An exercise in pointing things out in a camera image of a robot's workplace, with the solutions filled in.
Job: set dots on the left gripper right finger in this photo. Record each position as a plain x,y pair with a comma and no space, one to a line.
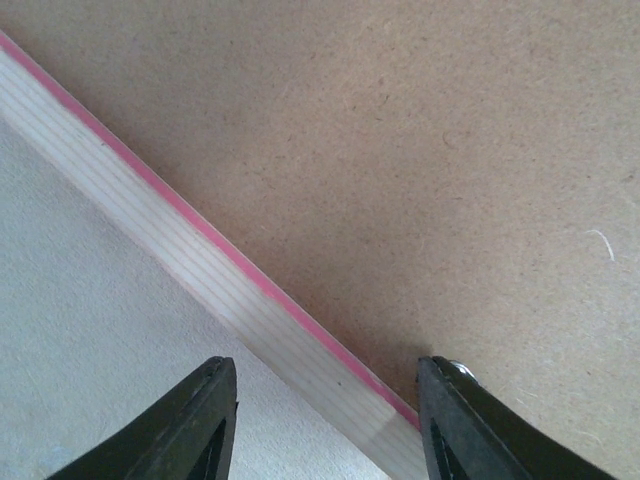
467,433

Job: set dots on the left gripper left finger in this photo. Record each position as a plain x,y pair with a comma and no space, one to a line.
187,434

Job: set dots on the pink wooden picture frame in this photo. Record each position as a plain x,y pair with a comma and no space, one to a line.
248,303

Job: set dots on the brown cardboard backing board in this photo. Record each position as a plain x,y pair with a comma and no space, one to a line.
458,178

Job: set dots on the small metal backing clip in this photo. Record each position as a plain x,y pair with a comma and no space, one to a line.
464,370

